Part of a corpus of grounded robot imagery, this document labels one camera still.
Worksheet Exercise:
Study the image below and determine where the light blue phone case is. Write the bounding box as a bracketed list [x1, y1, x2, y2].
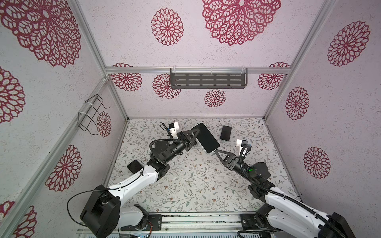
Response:
[127, 160, 143, 174]

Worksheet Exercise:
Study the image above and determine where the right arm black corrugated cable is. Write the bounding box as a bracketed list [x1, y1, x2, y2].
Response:
[239, 144, 347, 238]

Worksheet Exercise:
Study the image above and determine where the black wire wall basket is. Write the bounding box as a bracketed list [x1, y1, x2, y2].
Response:
[77, 94, 112, 138]

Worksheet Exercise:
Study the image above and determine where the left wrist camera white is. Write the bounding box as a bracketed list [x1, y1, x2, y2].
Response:
[168, 122, 180, 139]

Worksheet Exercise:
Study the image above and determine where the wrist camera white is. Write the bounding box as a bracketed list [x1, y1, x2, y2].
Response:
[237, 139, 252, 158]
[168, 122, 180, 139]

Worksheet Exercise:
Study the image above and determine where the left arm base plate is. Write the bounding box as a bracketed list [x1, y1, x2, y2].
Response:
[120, 214, 163, 232]

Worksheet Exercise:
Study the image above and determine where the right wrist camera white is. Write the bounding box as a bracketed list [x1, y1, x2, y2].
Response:
[237, 139, 252, 158]

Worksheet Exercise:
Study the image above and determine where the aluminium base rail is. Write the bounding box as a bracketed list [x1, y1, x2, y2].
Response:
[76, 211, 322, 236]

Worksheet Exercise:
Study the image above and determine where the black phone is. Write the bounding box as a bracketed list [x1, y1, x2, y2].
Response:
[220, 126, 232, 141]
[191, 123, 220, 154]

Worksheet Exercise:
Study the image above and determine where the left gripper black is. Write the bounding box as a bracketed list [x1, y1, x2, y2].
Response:
[165, 129, 200, 164]

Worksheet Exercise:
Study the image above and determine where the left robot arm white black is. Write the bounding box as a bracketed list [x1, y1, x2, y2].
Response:
[80, 129, 199, 238]

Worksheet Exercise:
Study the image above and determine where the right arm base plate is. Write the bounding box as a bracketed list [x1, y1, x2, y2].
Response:
[240, 213, 268, 230]

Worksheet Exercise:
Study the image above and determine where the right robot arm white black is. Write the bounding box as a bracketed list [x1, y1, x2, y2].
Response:
[215, 150, 355, 238]

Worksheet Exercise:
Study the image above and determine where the dark metal wall shelf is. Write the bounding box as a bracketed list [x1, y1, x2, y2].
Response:
[170, 68, 248, 89]

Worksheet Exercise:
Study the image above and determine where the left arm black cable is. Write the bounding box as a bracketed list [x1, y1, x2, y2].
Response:
[66, 166, 145, 227]

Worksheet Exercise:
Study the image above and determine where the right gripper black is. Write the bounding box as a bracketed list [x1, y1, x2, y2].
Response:
[217, 150, 256, 186]

